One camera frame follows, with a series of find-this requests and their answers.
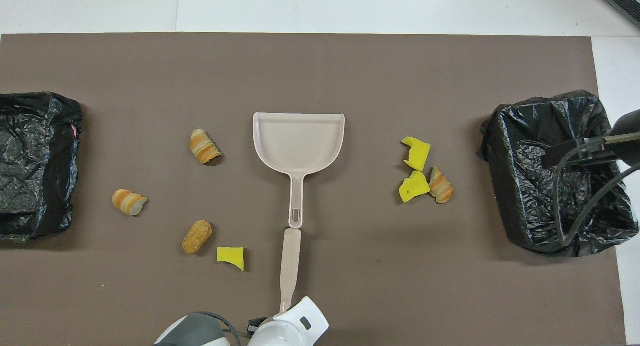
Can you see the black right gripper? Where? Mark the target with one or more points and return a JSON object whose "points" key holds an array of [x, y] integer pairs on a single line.
{"points": [[630, 155]]}

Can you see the striped croissant piece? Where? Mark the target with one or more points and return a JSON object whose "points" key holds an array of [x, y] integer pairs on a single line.
{"points": [[129, 202], [204, 145], [441, 186]]}

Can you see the hook shaped yellow sponge piece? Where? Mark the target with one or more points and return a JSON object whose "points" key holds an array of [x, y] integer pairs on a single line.
{"points": [[417, 154]]}

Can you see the yellow sponge chunk with dot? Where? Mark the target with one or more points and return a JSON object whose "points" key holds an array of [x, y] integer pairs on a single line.
{"points": [[413, 187]]}

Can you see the beige plastic dustpan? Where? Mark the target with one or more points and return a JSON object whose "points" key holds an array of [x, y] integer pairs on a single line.
{"points": [[297, 145]]}

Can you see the beige brush black bristles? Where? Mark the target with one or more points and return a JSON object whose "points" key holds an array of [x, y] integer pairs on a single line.
{"points": [[291, 256]]}

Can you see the small yellow sponge wedge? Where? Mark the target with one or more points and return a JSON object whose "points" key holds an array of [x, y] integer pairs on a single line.
{"points": [[231, 257]]}

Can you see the brown oval bread roll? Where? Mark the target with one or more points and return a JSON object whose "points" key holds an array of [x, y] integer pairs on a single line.
{"points": [[196, 237]]}

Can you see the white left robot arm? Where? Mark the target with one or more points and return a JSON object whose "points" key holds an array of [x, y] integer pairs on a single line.
{"points": [[295, 326]]}

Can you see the black bag lined bin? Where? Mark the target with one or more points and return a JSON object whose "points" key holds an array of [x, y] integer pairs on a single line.
{"points": [[530, 186]]}

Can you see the black bag bin pink tag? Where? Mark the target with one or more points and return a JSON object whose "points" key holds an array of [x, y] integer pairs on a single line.
{"points": [[35, 165]]}

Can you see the dark ribbed panel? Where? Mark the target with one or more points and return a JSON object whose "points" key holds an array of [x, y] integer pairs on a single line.
{"points": [[622, 0]]}

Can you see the brown table mat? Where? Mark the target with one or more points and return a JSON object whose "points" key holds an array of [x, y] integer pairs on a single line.
{"points": [[320, 70]]}

